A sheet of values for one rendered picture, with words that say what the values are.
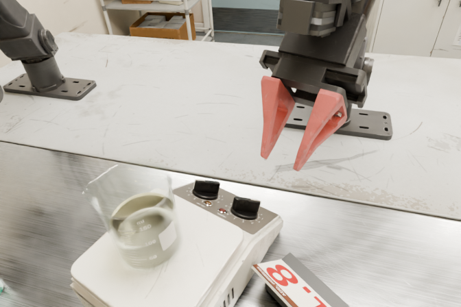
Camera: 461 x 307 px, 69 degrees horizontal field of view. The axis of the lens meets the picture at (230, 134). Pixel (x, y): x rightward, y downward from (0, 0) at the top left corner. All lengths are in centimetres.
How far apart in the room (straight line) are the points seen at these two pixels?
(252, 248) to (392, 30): 243
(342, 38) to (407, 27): 236
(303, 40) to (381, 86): 44
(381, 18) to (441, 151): 208
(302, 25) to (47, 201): 43
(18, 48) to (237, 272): 59
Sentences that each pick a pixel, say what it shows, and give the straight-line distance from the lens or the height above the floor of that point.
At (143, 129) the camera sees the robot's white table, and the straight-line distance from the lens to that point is 62.
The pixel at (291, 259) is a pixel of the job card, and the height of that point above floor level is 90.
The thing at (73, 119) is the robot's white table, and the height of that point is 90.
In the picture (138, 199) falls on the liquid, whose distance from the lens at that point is 32.
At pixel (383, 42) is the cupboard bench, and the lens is 271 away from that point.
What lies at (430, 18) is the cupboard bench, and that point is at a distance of 269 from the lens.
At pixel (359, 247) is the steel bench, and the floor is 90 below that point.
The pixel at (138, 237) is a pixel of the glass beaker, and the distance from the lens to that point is 28.
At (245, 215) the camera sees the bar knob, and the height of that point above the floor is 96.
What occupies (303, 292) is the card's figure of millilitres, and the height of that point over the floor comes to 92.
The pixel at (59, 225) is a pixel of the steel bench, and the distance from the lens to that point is 52.
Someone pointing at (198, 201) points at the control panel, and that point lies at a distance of 40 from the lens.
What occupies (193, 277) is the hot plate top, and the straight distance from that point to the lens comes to 31.
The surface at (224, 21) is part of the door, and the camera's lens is 339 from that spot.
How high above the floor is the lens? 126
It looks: 38 degrees down
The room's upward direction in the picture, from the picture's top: 4 degrees counter-clockwise
